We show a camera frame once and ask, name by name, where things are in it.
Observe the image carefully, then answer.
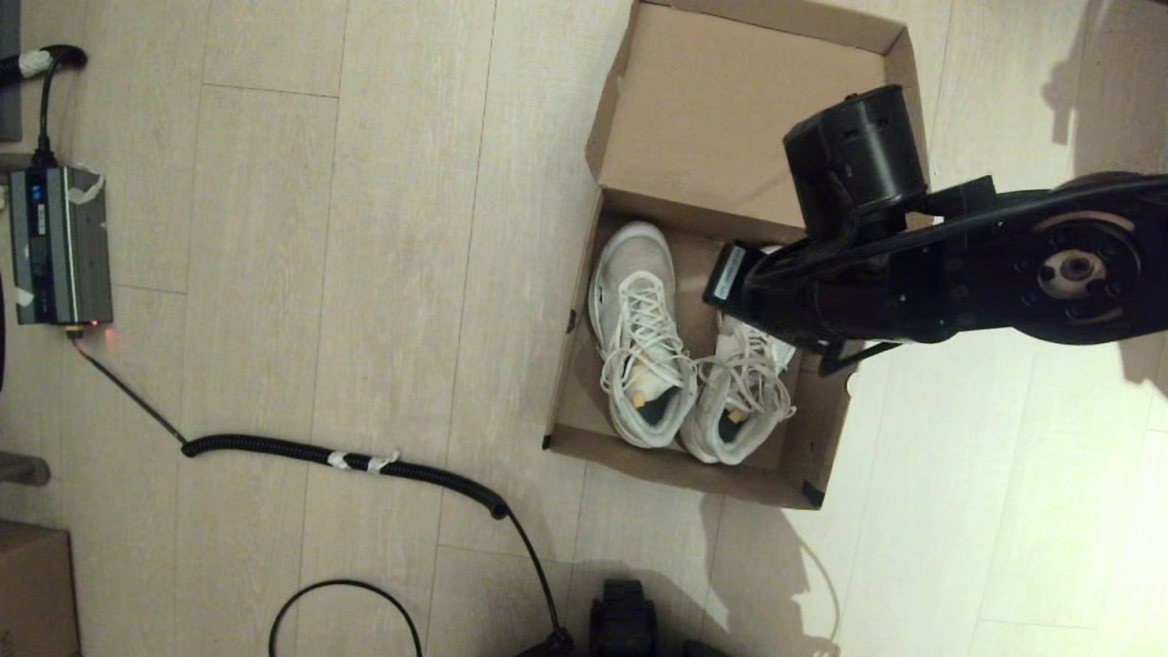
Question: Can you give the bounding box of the black coiled cable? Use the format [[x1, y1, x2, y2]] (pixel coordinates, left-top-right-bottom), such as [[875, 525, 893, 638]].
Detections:
[[71, 328, 574, 657]]

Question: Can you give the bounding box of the grey metal foot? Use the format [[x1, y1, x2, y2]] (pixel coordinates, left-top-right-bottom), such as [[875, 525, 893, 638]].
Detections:
[[0, 452, 53, 486]]

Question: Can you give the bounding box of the small brown cardboard box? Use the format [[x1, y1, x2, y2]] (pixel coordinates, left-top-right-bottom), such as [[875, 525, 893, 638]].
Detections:
[[0, 522, 83, 657]]

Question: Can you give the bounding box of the thick black taped cable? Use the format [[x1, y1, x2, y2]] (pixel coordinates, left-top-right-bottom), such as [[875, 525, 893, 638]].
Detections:
[[0, 46, 90, 170]]

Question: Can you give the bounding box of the black ridged robot part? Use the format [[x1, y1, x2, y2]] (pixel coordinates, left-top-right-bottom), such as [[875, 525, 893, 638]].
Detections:
[[589, 579, 658, 657]]

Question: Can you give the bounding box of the brown cardboard shoe box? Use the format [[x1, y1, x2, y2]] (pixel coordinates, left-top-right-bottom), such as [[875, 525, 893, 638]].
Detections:
[[543, 0, 932, 510]]

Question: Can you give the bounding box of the white sneaker black side mark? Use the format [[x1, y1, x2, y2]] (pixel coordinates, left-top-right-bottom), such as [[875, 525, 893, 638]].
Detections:
[[589, 222, 699, 448]]

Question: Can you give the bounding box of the grey power supply unit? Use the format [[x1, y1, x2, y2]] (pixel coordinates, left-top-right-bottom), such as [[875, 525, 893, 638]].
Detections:
[[9, 167, 115, 327]]

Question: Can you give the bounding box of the thin black cable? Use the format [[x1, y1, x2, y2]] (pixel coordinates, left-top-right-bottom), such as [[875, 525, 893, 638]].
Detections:
[[269, 579, 425, 657]]

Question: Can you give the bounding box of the white sneaker tan toe edge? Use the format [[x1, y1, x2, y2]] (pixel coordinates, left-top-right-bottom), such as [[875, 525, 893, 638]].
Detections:
[[680, 243, 799, 466]]

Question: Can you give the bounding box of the dark flat panel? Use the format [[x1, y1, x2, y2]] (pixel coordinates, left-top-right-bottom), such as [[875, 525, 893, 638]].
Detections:
[[0, 0, 26, 144]]

